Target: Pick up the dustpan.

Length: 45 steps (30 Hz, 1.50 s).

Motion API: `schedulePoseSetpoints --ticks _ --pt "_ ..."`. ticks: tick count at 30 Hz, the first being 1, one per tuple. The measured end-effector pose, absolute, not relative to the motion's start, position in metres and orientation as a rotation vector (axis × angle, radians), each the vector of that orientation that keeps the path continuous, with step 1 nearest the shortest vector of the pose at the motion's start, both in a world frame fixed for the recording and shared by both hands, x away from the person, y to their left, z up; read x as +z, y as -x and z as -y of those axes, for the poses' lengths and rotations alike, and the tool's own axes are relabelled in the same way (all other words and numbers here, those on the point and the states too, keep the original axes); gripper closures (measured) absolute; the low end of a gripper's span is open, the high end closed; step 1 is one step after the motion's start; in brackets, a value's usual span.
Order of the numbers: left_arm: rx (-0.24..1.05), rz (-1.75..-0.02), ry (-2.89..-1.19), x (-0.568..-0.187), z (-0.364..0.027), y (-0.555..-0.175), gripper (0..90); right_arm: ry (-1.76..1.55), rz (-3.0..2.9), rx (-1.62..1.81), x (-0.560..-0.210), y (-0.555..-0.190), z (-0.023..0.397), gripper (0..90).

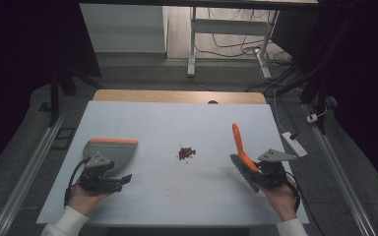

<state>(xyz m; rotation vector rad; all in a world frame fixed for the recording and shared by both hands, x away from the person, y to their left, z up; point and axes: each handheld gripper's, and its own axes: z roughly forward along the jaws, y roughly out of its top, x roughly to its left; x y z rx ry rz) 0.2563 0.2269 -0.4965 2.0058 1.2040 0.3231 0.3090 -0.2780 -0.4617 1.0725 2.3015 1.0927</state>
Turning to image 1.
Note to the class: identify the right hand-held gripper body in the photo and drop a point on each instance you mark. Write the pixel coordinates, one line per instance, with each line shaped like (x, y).
(272, 173)

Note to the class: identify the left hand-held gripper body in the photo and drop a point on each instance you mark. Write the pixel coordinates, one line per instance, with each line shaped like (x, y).
(93, 178)

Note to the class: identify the grey dustpan with orange edge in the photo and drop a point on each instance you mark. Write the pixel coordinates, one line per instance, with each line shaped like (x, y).
(121, 152)

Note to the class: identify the orange brush with grey bristles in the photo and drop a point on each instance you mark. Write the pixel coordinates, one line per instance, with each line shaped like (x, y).
(241, 147)

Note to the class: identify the pile of red beans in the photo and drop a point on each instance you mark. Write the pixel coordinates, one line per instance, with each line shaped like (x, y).
(186, 153)

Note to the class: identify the person's left hand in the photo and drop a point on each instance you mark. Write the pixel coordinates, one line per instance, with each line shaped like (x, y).
(82, 200)

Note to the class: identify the person's right hand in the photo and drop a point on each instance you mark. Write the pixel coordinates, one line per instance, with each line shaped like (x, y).
(282, 200)

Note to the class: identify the white power strip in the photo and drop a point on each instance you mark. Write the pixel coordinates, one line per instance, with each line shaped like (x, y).
(294, 144)

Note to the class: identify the white table sheet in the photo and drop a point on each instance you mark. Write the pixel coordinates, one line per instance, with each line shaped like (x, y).
(183, 193)

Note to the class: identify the small white adapter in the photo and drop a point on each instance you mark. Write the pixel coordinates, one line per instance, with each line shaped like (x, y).
(312, 118)

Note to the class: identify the black stand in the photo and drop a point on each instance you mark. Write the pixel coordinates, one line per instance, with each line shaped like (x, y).
(54, 95)

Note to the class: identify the wooden table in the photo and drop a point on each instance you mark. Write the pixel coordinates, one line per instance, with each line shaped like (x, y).
(177, 96)

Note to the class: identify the dark curtain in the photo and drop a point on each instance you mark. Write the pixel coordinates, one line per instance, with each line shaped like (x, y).
(16, 65)
(361, 72)

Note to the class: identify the black rectangular floor frame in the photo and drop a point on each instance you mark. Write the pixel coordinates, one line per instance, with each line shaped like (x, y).
(64, 138)

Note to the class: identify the metal floor rail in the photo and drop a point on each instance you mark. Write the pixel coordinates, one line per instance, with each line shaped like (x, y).
(344, 177)
(26, 177)

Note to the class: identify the white desk frame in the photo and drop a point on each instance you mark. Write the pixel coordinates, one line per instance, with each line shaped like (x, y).
(229, 27)

